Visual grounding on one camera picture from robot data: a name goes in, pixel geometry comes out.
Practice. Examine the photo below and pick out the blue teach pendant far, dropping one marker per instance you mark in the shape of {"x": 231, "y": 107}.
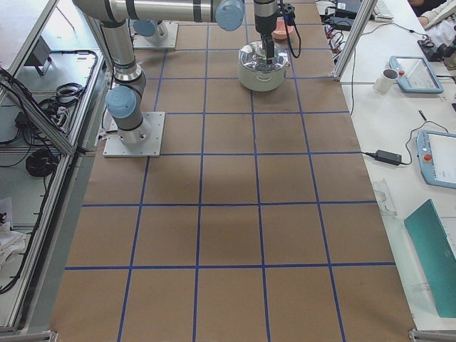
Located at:
{"x": 417, "y": 77}

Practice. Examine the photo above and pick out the blue teach pendant near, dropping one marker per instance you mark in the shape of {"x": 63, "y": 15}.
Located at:
{"x": 436, "y": 157}

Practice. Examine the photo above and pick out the pink bowl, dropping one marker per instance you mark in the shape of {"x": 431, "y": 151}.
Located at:
{"x": 281, "y": 31}

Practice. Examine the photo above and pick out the aluminium frame post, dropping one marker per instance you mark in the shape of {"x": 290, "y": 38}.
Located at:
{"x": 357, "y": 29}

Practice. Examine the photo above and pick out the black power adapter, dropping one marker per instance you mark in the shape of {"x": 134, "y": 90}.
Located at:
{"x": 388, "y": 157}

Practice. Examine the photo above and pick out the white cooking pot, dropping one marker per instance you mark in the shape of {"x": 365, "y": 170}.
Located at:
{"x": 255, "y": 73}

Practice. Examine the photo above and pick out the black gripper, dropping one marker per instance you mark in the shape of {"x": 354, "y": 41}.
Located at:
{"x": 263, "y": 24}

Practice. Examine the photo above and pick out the blue teach pendant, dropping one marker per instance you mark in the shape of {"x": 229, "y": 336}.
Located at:
{"x": 436, "y": 157}
{"x": 417, "y": 77}

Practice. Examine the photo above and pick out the white mug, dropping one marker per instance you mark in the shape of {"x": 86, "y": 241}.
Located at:
{"x": 386, "y": 80}

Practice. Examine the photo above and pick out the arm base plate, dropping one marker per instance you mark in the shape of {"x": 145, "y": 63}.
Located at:
{"x": 142, "y": 142}
{"x": 139, "y": 42}

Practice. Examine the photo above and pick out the glass pot lid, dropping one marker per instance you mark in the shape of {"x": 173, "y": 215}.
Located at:
{"x": 252, "y": 58}

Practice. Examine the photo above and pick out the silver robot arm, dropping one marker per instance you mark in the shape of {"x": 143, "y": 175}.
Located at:
{"x": 123, "y": 102}
{"x": 152, "y": 31}

